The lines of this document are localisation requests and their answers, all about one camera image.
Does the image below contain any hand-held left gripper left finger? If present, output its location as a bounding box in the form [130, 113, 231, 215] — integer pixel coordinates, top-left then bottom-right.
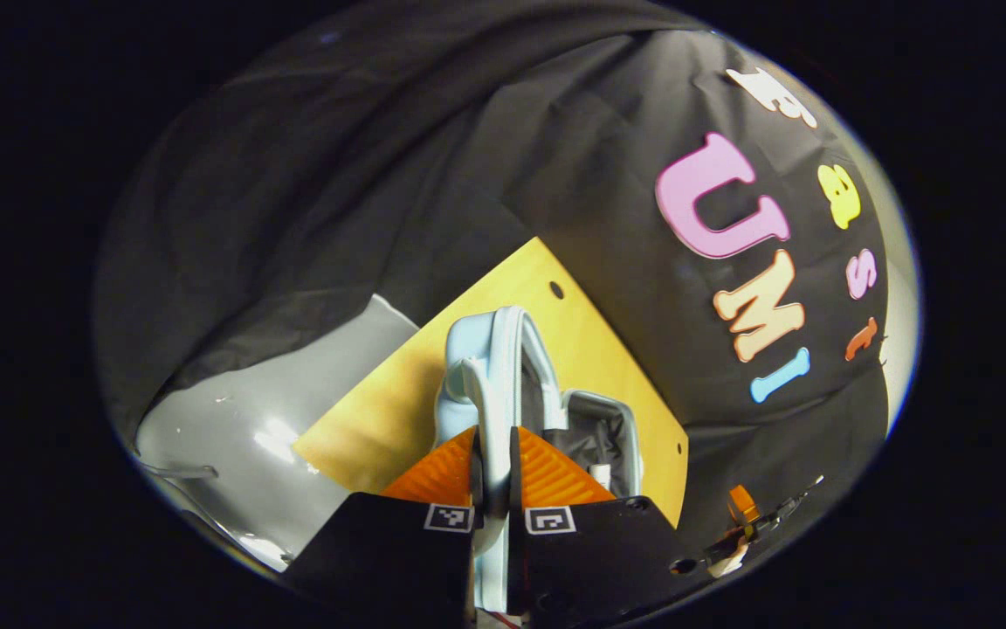
[280, 425, 482, 628]

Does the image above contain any black backdrop cloth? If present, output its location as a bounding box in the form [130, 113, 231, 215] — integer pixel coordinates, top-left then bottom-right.
[93, 0, 906, 560]

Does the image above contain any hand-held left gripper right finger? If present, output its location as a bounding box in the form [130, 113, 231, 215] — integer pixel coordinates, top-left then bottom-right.
[507, 425, 718, 626]

